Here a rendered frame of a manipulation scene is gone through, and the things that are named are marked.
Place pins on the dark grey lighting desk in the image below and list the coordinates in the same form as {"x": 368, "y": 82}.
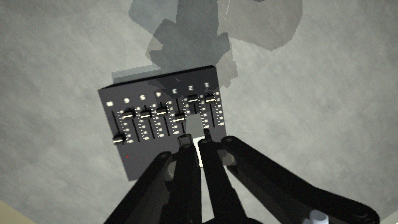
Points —
{"x": 163, "y": 102}

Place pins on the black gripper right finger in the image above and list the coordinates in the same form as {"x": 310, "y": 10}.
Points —
{"x": 289, "y": 198}

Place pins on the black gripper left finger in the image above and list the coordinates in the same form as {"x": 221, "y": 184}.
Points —
{"x": 180, "y": 184}

